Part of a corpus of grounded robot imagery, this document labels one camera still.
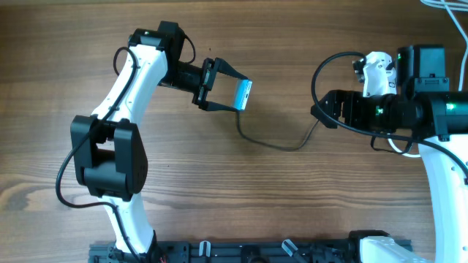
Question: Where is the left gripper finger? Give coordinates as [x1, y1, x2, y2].
[214, 58, 248, 80]
[199, 101, 238, 112]

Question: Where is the blue screen smartphone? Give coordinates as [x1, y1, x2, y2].
[233, 80, 252, 111]

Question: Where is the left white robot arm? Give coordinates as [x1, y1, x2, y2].
[64, 21, 252, 262]

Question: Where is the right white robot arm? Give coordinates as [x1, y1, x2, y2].
[311, 45, 467, 262]

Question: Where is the black charger cable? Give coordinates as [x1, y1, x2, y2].
[235, 110, 321, 153]

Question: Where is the white power strip cable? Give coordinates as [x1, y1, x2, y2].
[419, 0, 468, 92]

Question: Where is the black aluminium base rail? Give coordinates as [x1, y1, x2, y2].
[87, 239, 413, 263]

